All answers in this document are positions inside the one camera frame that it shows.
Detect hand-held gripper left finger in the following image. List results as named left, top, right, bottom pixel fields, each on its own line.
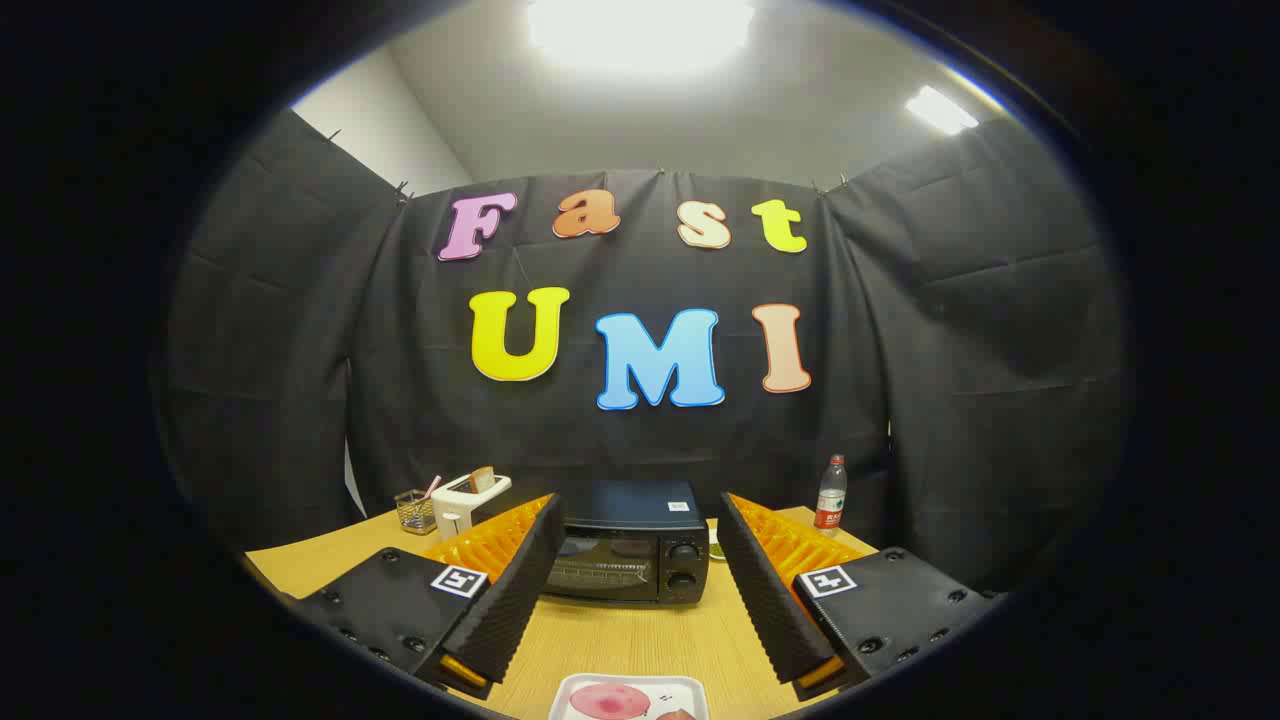
left=290, top=492, right=567, bottom=701

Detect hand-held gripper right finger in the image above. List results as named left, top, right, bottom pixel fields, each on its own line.
left=718, top=490, right=1001, bottom=703

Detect white square plate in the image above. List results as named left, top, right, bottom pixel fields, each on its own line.
left=548, top=673, right=711, bottom=720

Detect pink round food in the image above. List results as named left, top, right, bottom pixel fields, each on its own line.
left=570, top=683, right=651, bottom=720

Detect black toaster oven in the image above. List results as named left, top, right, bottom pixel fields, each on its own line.
left=470, top=478, right=713, bottom=605

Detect white pop-up toaster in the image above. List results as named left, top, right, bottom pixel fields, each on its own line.
left=431, top=473, right=513, bottom=541

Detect clear water bottle red label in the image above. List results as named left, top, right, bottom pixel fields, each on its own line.
left=814, top=454, right=849, bottom=538

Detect small ceiling light panel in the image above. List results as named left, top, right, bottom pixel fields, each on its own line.
left=905, top=85, right=981, bottom=136

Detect large ceiling light panel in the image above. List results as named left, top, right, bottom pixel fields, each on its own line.
left=528, top=0, right=756, bottom=71

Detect wire mesh pen holder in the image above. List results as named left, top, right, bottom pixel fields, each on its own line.
left=394, top=488, right=438, bottom=536

